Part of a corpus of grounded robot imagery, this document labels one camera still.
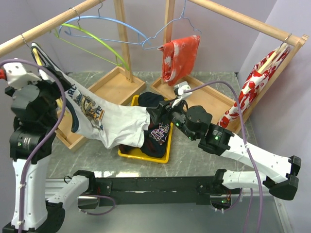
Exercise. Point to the right wooden clothes rack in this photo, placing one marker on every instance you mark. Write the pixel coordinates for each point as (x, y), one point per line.
(212, 100)

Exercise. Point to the green hanger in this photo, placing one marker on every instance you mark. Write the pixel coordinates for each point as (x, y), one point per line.
(120, 62)

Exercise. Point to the yellow plastic bin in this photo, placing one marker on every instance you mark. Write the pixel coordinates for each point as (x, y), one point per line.
(136, 153)

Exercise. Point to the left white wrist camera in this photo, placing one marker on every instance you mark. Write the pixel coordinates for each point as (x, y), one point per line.
(16, 75)

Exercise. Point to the yellow hanger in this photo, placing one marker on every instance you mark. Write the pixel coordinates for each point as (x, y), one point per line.
(38, 58)

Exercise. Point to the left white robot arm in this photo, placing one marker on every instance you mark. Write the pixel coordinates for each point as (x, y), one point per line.
(35, 123)

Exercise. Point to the blue wire hanger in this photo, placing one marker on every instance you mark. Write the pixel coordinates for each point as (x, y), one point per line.
(173, 28)

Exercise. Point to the wooden hanger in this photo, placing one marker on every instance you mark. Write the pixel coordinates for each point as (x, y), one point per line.
(271, 58)

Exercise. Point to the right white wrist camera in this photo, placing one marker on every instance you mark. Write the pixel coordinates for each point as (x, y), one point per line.
(182, 91)

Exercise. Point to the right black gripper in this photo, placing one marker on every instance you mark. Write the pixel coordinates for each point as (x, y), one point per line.
(156, 112)

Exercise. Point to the wooden clothes rack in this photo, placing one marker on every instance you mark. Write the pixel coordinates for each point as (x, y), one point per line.
(212, 100)
(118, 86)

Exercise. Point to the red floral white garment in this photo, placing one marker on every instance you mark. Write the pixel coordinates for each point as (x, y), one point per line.
(253, 85)

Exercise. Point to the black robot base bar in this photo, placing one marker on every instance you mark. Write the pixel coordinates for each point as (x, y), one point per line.
(156, 190)

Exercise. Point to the dark navy garment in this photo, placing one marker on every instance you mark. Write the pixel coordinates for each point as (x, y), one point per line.
(156, 137)

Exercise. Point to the blue plastic hanger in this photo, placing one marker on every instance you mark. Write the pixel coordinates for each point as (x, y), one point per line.
(141, 37)

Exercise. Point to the left wooden clothes rack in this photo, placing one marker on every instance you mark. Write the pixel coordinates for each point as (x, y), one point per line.
(118, 86)

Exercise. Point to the orange tie-dye garment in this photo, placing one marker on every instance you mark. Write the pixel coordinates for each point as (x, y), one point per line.
(179, 58)

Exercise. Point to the white graphic tank top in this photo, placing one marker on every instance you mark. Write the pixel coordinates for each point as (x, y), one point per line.
(96, 118)

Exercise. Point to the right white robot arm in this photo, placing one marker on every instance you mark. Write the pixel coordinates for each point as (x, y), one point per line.
(276, 173)

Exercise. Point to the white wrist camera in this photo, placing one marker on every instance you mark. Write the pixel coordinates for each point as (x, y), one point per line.
(182, 91)
(16, 75)

